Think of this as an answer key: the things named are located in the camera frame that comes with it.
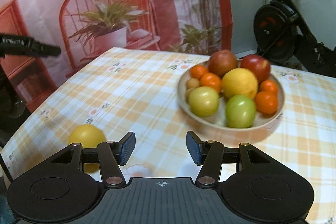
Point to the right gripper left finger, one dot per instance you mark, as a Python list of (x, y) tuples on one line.
[(114, 152)]

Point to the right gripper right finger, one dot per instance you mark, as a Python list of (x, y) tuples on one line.
[(199, 150)]

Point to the orange mandarin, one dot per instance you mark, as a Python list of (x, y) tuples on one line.
[(211, 80), (197, 71), (266, 102), (268, 86)]

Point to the dark red apple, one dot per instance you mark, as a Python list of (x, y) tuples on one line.
[(258, 65)]

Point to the beige ceramic bowl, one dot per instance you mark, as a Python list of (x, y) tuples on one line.
[(218, 120)]

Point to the yellow lemon on table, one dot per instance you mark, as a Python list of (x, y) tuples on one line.
[(88, 135)]

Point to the yellow-green apple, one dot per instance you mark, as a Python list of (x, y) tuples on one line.
[(204, 101)]

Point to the green apple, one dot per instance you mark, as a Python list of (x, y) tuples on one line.
[(240, 111)]

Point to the orange plaid floral tablecloth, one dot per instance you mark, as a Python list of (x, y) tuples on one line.
[(125, 90)]

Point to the small brown longan fruit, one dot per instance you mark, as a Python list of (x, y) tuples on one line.
[(192, 83)]

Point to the yellow lemon in bowl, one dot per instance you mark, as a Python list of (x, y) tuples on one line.
[(240, 81)]

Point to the red printed backdrop cloth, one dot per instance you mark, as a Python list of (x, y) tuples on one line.
[(84, 29)]

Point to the light red apple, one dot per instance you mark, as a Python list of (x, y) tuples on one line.
[(222, 62)]

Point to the black exercise bike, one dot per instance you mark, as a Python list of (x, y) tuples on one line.
[(281, 32)]

